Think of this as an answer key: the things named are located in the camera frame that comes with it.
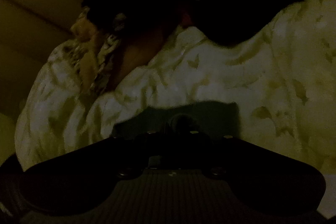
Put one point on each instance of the white printed blanket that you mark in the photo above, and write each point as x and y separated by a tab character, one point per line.
210	77

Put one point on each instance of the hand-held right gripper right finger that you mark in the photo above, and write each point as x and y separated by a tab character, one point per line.
183	125

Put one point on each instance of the wooden furniture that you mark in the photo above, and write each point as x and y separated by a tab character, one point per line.
31	16

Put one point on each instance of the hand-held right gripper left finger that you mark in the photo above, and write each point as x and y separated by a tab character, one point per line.
157	138

